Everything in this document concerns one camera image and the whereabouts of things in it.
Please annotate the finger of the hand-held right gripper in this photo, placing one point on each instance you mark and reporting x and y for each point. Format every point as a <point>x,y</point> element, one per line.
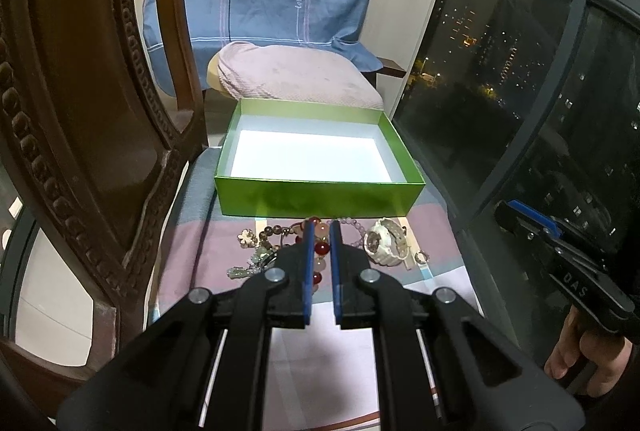
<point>530,213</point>

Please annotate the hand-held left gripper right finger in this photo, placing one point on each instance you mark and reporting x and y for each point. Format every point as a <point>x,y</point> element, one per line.
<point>336,261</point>

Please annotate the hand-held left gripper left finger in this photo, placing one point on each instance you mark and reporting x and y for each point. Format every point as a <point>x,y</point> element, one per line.
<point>308,261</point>

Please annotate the white wrist watch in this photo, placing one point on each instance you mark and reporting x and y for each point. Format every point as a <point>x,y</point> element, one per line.
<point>385,241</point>

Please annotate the green cardboard box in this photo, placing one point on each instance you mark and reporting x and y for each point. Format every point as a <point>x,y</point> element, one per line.
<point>320,198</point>

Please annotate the person's right hand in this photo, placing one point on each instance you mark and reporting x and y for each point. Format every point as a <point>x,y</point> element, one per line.
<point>575,356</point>

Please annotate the flower charm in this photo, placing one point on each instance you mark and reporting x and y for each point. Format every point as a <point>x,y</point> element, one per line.
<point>246,237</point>

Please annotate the pink and grey plaid cloth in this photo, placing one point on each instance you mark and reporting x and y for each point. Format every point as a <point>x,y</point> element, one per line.
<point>210,251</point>

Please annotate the dark framed window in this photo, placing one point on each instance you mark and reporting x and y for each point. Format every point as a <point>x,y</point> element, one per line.
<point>500,61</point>

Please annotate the pink pillow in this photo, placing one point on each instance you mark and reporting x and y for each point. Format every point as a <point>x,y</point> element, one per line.
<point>300,71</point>

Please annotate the dark wooden armrest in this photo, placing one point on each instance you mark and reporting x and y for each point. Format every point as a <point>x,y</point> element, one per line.
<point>392,68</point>

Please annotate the carved wooden chair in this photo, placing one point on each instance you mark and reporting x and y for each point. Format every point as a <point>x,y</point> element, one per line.
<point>75,111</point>

